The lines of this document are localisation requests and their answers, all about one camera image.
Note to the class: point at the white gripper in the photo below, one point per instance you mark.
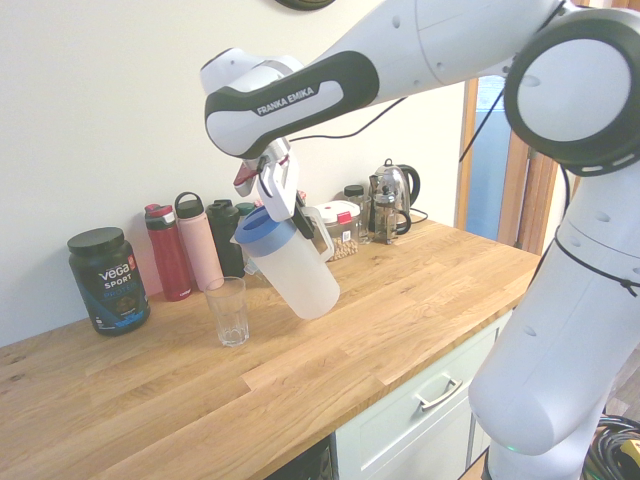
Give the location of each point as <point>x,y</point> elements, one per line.
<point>280,187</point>

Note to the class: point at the translucent pitcher with blue lid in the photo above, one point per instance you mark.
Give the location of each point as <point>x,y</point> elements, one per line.
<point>295,280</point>

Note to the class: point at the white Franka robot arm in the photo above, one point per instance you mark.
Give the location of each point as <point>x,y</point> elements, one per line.
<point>550,300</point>

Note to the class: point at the pink water bottle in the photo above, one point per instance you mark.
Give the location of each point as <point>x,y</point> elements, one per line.
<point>200,245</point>

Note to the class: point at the red water bottle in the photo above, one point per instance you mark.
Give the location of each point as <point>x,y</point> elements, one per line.
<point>167,255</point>

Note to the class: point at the plastic container with white lid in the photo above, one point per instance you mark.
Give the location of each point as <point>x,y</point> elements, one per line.
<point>345,225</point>

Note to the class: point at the glass jar with black lid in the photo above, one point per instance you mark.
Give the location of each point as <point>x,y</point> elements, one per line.
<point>361,215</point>

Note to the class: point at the jar with green lid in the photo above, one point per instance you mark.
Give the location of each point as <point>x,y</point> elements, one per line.
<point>245,209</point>

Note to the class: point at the glass container with teal lid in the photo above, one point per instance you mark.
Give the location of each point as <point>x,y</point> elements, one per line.
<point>250,271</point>

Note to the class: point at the glass french press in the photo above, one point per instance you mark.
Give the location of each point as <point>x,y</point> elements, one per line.
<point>387,215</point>

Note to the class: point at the black shaker bottle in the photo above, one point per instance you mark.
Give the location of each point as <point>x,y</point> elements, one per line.
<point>224,235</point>

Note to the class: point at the stainless steel electric kettle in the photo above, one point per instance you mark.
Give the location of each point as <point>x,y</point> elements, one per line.
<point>400,182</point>

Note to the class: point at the clear drinking glass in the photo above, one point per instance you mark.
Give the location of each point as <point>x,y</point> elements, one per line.
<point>227,320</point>

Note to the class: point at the black Vega protein tub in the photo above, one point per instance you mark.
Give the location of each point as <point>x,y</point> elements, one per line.
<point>110,285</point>

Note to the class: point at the pale green cabinet drawer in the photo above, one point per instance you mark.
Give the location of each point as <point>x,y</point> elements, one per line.
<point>400,435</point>

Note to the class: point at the dark under-counter appliance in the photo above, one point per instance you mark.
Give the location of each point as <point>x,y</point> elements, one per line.
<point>315,462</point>

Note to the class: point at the yellow box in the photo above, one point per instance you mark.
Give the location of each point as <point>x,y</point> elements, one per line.
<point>631,460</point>

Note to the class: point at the red and grey wrist camera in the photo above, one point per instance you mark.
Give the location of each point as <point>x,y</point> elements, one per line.
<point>245,181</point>

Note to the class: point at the black round wall object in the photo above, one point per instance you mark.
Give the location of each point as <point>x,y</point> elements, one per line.
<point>305,4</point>

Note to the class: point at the wooden door frame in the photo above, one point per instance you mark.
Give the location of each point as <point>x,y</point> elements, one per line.
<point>542,200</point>

